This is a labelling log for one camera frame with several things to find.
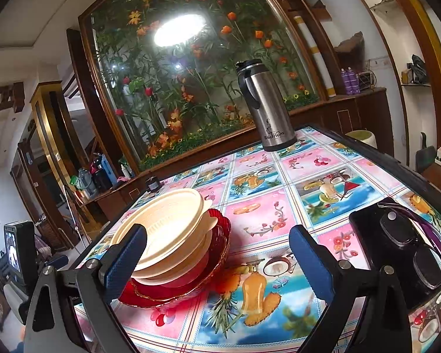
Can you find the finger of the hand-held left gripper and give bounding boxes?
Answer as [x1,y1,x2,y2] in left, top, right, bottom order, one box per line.
[44,254,70,270]

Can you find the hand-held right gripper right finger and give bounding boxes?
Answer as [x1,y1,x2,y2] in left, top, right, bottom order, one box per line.
[290,224,420,353]

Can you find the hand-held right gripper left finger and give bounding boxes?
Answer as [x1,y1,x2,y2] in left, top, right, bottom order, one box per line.
[24,224,148,353]

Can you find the beige ribbed plastic bowl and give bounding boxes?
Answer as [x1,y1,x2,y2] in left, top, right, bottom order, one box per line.
[110,188,218,271]
[132,228,214,281]

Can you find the red gold-rimmed glass plate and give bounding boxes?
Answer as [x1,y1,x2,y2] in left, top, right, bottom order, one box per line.
[118,235,230,309]

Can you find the red scalloped glass plate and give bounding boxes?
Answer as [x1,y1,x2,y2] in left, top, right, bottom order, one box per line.
[191,208,231,276]

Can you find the fruit printed tablecloth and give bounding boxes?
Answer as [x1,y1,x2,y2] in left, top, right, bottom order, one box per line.
[75,125,441,353]

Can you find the black glasses case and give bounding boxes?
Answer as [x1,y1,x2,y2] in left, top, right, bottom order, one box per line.
[348,202,441,311]

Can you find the grey electric kettle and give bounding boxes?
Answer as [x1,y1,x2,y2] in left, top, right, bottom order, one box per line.
[77,169,96,196]

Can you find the black vacuum flask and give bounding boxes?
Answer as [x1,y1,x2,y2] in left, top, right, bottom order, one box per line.
[90,162,111,191]

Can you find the blue water jug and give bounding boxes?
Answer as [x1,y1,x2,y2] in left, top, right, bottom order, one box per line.
[100,154,117,186]

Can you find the tall wooden display cabinet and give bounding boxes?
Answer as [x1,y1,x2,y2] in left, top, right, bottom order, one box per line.
[10,81,82,245]

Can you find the black purple eyeglasses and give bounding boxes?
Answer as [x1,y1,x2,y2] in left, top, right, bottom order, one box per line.
[377,197,441,289]

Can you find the white waste bin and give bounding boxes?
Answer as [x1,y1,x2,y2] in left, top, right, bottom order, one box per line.
[345,129,376,152]

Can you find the stainless steel thermos jug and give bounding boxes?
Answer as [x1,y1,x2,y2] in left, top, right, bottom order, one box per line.
[236,59,298,152]

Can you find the glass artificial flower display case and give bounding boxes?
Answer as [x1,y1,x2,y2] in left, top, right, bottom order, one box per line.
[79,0,328,171]

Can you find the white yellow rolled sheet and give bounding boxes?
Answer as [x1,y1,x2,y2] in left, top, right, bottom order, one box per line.
[294,15,337,99]

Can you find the white wall shelves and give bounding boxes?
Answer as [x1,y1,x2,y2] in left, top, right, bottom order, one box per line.
[369,0,441,89]

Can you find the gold arched frame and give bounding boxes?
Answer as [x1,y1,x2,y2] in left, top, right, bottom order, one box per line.
[378,0,441,148]

